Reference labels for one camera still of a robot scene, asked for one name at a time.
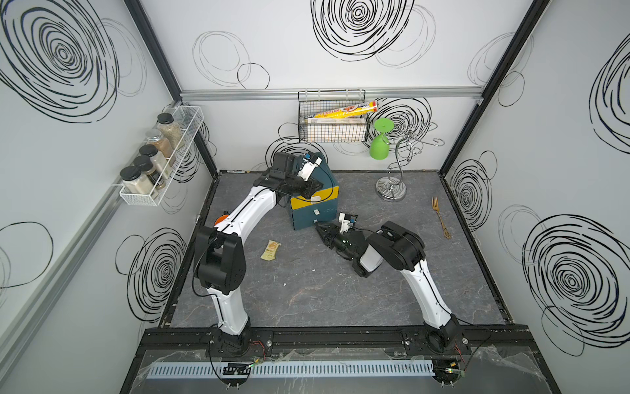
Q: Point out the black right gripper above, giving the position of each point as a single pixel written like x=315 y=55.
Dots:
x=331 y=235

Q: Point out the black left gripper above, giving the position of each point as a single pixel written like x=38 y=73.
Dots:
x=310 y=185

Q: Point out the teal drawer cabinet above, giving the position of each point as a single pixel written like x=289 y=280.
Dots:
x=324 y=175

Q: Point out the yellow drawer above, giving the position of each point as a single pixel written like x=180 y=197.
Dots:
x=330 y=194

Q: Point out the green cookie packet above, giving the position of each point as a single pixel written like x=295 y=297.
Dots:
x=271 y=250

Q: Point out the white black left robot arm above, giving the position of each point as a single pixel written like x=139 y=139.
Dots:
x=219 y=250

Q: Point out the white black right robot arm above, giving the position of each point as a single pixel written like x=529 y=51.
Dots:
x=404 y=251

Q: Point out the white box in basket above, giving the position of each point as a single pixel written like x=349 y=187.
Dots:
x=325 y=130

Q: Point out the orange cup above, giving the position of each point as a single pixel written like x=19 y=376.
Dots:
x=221 y=218

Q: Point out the gold fork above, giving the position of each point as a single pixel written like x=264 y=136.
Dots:
x=436 y=207

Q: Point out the yellow snack tube package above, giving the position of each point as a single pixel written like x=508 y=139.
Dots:
x=349 y=112

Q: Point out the spice jar black lid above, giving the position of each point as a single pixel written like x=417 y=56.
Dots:
x=148 y=168
x=170 y=129
x=135 y=181
x=157 y=158

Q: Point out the clear acrylic spice shelf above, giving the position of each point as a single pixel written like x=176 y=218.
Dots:
x=181 y=167

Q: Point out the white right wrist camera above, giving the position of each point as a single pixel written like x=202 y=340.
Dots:
x=347 y=222

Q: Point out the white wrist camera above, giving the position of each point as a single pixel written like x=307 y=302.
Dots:
x=309 y=164
x=347 y=222

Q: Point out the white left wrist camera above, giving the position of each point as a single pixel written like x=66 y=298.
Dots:
x=309 y=164

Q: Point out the black wire wall basket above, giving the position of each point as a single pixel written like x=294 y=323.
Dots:
x=311 y=102

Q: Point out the grey slotted cable duct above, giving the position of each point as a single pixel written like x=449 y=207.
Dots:
x=291 y=369

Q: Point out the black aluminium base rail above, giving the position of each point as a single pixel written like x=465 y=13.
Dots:
x=412 y=340

